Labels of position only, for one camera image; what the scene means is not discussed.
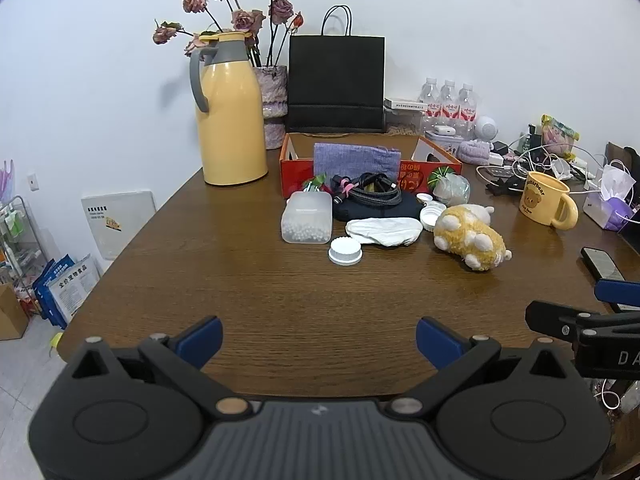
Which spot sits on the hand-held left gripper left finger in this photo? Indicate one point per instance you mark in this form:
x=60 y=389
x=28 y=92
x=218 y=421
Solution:
x=202 y=341

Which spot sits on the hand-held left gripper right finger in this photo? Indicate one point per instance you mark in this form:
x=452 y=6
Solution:
x=440 y=344

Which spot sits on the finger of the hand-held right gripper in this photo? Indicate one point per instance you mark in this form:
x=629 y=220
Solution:
x=550 y=317
x=620 y=292

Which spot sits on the yellow plush toy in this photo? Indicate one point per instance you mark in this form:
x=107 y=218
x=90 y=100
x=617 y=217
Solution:
x=470 y=237

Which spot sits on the white round lid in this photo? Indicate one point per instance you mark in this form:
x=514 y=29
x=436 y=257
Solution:
x=345 y=250

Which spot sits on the dark navy pouch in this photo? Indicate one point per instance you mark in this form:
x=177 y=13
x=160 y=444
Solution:
x=402 y=208

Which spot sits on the clear plastic bag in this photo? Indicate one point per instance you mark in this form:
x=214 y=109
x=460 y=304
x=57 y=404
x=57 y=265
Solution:
x=452 y=190

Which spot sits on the red cardboard box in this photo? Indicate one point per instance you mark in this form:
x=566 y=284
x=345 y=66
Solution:
x=292 y=171

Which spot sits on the black smartphone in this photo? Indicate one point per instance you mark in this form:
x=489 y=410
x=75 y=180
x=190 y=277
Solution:
x=602 y=262

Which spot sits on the purple tissue pack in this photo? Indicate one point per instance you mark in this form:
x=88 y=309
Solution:
x=607 y=210

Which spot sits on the yellow bear mug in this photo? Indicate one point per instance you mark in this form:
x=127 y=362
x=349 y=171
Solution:
x=542 y=200

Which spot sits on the wide white bottle cap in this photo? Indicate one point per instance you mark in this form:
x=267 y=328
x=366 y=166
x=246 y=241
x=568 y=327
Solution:
x=431 y=216

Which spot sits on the white face mask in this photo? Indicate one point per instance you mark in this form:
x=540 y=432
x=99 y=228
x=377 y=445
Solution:
x=561 y=169

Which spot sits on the blue printed bags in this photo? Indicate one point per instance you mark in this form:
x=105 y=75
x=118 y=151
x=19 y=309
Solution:
x=65 y=287

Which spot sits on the white sign board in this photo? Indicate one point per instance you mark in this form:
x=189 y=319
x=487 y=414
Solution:
x=117 y=220

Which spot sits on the translucent plastic container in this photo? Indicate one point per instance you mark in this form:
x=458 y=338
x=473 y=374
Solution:
x=306 y=220

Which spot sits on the white charger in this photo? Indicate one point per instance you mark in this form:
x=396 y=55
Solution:
x=496 y=160

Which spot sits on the yellow snack bag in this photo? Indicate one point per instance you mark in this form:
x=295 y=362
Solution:
x=560 y=136

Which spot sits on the black charger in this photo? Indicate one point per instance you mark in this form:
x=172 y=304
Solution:
x=500 y=147

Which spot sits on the purple fluffy cloth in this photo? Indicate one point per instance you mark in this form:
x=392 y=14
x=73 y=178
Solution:
x=475 y=151

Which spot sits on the brown cardboard box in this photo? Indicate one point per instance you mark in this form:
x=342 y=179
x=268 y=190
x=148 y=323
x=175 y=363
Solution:
x=10 y=315

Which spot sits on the grey tin box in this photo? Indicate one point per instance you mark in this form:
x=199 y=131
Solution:
x=450 y=144

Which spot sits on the white round speaker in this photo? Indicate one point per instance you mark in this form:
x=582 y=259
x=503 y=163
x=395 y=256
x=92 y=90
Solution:
x=486 y=127

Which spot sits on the purple knitted cloth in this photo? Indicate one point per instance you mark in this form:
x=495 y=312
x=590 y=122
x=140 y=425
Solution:
x=350 y=160

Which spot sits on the white earbud case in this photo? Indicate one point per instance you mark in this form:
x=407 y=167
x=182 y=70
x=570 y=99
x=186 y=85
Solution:
x=444 y=130

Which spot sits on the yellow thermos jug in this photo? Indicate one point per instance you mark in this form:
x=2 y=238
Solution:
x=230 y=125

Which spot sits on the clear storage container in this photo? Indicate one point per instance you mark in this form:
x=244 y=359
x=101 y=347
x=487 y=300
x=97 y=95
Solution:
x=402 y=120

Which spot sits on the purple vase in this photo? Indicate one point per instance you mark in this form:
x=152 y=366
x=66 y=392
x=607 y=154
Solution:
x=274 y=105

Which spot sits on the black paper bag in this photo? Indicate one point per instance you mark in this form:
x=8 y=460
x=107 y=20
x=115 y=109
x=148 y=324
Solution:
x=335 y=80

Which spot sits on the dried rose bouquet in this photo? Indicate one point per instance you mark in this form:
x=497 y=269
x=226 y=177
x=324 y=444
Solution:
x=245 y=20

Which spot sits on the white wall outlet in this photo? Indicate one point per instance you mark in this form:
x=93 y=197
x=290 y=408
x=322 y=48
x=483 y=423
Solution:
x=33 y=182

